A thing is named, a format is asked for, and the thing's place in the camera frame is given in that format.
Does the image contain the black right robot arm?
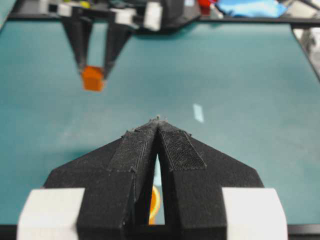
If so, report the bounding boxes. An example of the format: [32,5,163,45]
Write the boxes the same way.
[38,0,201,83]

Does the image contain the orange ring object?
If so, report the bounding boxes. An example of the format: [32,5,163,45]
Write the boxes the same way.
[148,185,161,225]

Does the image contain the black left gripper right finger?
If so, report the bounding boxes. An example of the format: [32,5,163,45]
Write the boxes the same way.
[157,121,288,240]

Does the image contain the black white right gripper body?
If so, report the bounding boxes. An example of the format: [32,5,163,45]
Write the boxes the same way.
[39,0,163,31]

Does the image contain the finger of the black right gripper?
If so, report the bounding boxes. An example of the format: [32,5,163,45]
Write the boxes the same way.
[61,19,93,75]
[103,22,132,80]

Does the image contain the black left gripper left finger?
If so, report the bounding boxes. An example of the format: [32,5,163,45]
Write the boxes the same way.
[16,117,160,240]

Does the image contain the orange block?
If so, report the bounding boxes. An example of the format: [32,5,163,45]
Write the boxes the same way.
[81,65,104,92]

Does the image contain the blue cloth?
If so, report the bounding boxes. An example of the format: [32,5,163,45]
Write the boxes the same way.
[215,0,288,18]

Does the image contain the red object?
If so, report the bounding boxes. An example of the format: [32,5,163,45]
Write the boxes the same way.
[197,0,211,16]

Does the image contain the green table mat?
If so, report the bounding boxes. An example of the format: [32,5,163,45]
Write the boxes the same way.
[0,21,320,225]

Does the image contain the light blue tape marker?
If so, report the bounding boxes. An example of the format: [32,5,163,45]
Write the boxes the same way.
[193,103,205,123]

